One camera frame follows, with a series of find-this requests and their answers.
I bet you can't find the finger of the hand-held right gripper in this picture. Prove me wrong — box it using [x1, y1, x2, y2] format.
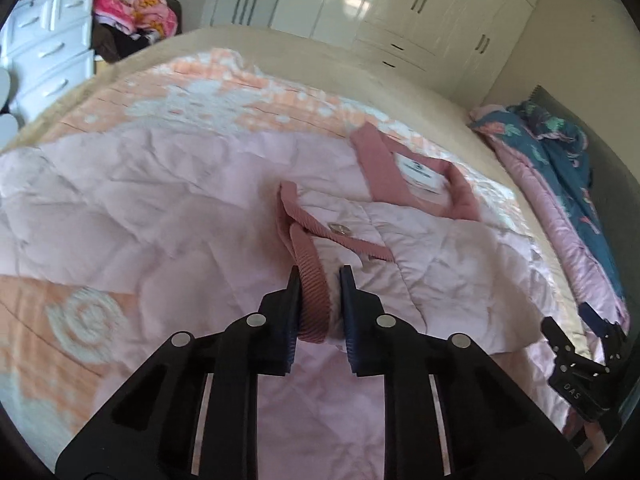
[541, 315, 610, 379]
[579, 303, 629, 367]

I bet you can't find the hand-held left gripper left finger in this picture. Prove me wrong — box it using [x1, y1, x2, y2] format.
[55, 265, 303, 480]

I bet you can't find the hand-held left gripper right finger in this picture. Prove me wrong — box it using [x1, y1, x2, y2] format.
[339, 265, 586, 480]

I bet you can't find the pink quilted jacket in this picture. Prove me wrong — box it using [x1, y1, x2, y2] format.
[0, 127, 576, 480]

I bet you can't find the pile of dark clothes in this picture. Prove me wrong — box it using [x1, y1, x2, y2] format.
[92, 0, 186, 63]

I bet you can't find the grey headboard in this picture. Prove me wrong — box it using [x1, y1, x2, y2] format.
[522, 85, 640, 411]

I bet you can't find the blue floral quilt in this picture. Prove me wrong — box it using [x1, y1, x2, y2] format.
[467, 100, 631, 441]

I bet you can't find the orange printed blanket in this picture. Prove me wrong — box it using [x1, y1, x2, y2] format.
[0, 47, 531, 466]

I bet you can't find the bed with beige sheet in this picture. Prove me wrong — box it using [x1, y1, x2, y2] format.
[0, 25, 636, 480]

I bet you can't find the white wardrobe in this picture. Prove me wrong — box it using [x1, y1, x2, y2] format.
[272, 0, 546, 103]

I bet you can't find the pink cartoon blanket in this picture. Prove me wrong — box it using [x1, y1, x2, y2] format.
[94, 0, 178, 38]

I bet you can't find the white chest of drawers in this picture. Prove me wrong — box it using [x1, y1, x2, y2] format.
[0, 0, 96, 121]

